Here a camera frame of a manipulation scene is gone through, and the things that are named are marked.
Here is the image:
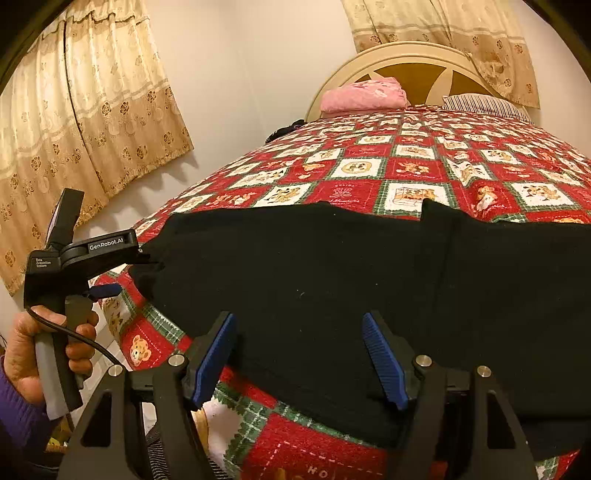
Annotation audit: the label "striped pillow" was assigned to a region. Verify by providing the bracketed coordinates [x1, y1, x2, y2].
[443, 93, 532, 123]

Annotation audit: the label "black item beside bed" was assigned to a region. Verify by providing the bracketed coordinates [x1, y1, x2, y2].
[266, 119, 307, 144]

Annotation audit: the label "black pants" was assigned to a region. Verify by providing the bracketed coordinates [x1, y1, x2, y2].
[130, 200, 590, 460]

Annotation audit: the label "red patchwork teddy bedspread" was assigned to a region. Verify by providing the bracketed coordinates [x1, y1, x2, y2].
[102, 106, 590, 479]

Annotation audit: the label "pink folded blanket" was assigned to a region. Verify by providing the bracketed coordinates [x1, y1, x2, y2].
[321, 77, 410, 116]

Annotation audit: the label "cream wooden headboard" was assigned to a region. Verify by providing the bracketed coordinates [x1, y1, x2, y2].
[305, 41, 497, 122]

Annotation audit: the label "purple sleeve forearm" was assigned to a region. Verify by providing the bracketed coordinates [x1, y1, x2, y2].
[1, 367, 52, 454]

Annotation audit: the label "person's left hand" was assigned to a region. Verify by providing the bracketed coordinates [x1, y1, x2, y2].
[3, 304, 100, 408]

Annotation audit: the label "beige curtain on side wall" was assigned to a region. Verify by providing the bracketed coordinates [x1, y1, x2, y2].
[1, 1, 192, 293]

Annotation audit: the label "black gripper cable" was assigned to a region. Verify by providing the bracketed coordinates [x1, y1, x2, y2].
[25, 307, 123, 368]

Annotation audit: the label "beige curtain behind headboard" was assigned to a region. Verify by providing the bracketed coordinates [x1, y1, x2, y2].
[342, 0, 540, 109]

